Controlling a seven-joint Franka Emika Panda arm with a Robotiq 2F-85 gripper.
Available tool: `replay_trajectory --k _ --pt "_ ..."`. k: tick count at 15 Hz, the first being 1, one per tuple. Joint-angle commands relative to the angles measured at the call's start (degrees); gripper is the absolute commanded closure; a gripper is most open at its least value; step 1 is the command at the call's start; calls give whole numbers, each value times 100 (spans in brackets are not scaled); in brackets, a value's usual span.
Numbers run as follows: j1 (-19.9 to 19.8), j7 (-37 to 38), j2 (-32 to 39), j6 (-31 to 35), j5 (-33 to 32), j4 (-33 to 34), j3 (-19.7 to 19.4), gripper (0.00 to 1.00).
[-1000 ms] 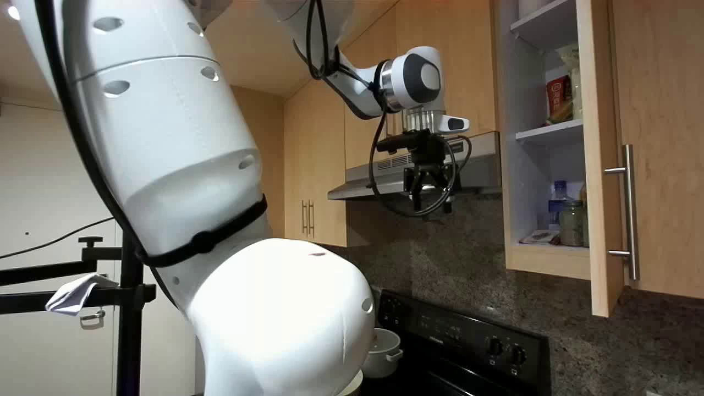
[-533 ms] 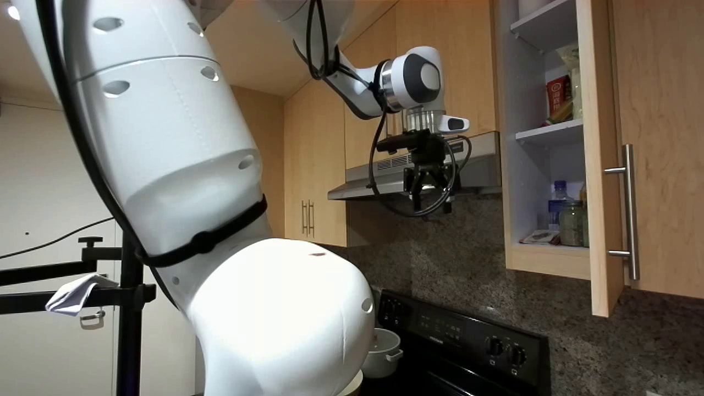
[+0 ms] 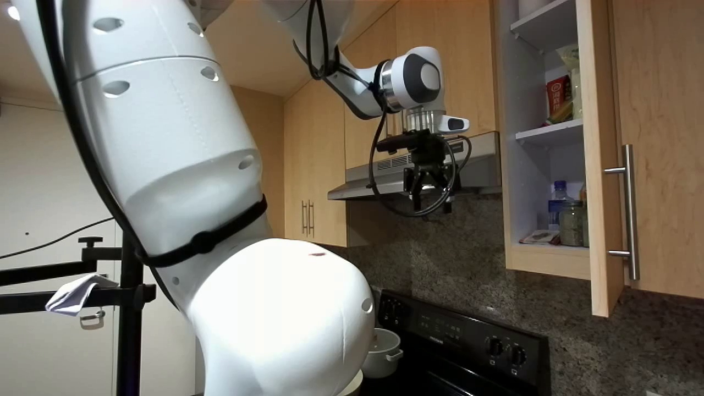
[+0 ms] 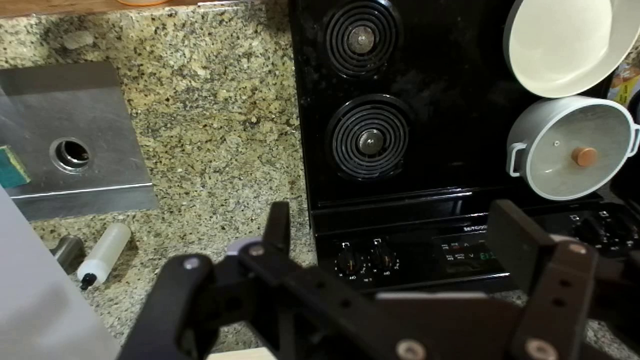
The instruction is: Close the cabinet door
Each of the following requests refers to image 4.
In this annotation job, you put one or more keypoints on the grey metal pot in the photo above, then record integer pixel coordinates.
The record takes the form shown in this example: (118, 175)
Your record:
(521, 130)

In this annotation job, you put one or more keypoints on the black electric stove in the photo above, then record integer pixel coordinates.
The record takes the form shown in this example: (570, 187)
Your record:
(453, 101)

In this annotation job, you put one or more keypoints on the stainless steel sink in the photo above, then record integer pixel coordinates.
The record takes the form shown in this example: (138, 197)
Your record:
(87, 101)

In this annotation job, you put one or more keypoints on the colourful printed packet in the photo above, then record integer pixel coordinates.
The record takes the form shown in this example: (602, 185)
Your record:
(625, 84)

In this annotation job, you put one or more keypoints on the white soap bottle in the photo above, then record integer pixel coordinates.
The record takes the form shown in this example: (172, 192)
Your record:
(104, 255)

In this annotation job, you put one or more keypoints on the pale grey cutting board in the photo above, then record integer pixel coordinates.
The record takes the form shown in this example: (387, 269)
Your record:
(40, 301)

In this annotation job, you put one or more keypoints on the white cooking pan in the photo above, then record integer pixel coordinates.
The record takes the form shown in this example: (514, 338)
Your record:
(560, 41)

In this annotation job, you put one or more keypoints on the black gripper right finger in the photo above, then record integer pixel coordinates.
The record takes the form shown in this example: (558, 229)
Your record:
(553, 301)

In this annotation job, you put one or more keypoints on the grey lid with brown knob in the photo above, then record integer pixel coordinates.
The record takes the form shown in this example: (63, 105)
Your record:
(566, 170)

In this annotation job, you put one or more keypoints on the steel kitchen faucet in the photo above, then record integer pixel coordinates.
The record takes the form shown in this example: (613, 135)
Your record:
(66, 252)

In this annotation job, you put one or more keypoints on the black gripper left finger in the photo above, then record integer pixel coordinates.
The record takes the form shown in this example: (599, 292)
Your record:
(180, 301)

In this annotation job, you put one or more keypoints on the teal sponge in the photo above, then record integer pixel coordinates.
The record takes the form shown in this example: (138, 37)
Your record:
(13, 167)

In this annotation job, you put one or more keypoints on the black coil burner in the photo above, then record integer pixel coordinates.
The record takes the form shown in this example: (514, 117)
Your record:
(362, 38)
(370, 141)

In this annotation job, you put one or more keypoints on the black stove knob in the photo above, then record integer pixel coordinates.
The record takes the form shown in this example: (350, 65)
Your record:
(383, 258)
(348, 263)

